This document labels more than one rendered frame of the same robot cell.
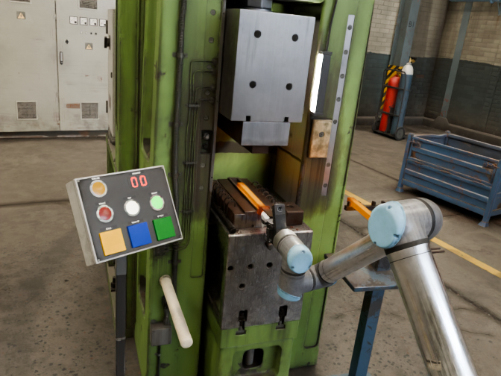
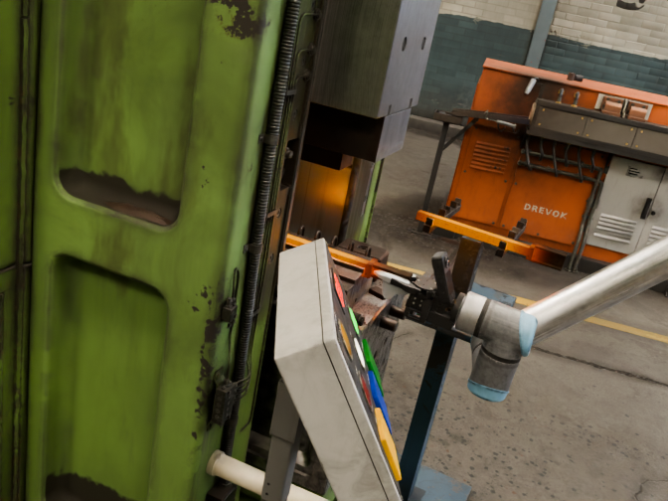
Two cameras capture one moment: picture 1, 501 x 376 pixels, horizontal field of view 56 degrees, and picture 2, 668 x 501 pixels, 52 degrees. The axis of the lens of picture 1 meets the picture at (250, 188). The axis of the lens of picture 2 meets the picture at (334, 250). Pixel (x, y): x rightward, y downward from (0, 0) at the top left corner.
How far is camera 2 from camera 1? 1.49 m
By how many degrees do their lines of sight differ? 48
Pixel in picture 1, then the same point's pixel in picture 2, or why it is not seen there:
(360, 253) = (608, 298)
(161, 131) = (248, 159)
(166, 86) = (266, 55)
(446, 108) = not seen: hidden behind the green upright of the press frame
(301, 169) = (354, 180)
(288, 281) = (510, 373)
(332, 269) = (544, 331)
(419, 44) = not seen: outside the picture
